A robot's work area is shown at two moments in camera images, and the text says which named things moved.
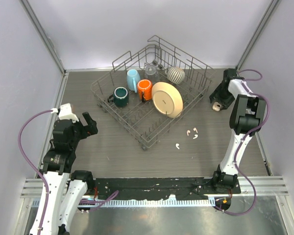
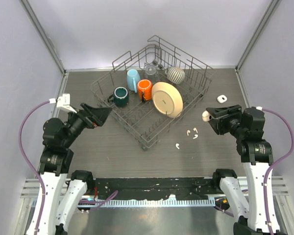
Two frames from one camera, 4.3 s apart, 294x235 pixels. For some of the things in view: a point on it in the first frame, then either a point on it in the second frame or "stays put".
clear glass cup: (152, 72) stays put
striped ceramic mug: (175, 75) stays put
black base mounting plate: (155, 188) stays put
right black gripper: (224, 103) to (219, 125)
